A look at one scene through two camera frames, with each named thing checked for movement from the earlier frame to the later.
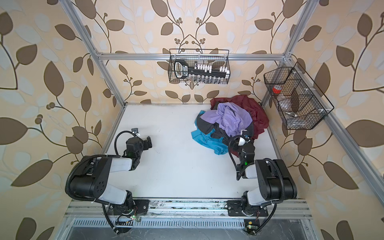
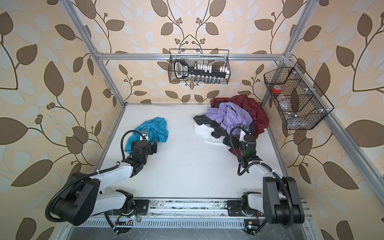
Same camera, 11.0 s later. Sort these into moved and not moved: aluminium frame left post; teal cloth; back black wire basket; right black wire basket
Moved: teal cloth
Not moved: right black wire basket; back black wire basket; aluminium frame left post
